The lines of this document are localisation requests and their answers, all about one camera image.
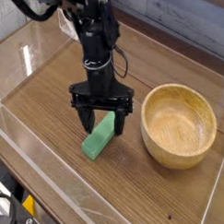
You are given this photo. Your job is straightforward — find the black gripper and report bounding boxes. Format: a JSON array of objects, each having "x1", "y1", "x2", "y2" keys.
[{"x1": 68, "y1": 61, "x2": 134, "y2": 136}]

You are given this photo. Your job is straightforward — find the green rectangular block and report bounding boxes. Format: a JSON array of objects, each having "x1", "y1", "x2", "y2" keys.
[{"x1": 81, "y1": 112, "x2": 115, "y2": 160}]

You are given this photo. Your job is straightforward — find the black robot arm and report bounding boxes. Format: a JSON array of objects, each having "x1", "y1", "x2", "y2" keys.
[{"x1": 11, "y1": 0, "x2": 134, "y2": 136}]

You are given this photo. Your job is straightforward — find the brown wooden bowl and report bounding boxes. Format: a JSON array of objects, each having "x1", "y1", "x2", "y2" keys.
[{"x1": 141, "y1": 83, "x2": 217, "y2": 170}]

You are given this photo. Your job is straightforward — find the yellow tag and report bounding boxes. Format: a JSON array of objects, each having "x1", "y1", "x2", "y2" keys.
[{"x1": 22, "y1": 195, "x2": 35, "y2": 216}]

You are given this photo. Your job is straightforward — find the clear acrylic tray wall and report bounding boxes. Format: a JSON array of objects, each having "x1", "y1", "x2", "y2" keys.
[{"x1": 0, "y1": 99, "x2": 132, "y2": 224}]

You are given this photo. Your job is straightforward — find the clear acrylic corner bracket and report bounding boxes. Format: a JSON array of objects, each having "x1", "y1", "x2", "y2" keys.
[{"x1": 57, "y1": 8, "x2": 78, "y2": 41}]

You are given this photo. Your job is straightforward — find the black cable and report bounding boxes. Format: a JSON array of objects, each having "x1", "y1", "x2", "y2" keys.
[{"x1": 0, "y1": 193, "x2": 17, "y2": 224}]

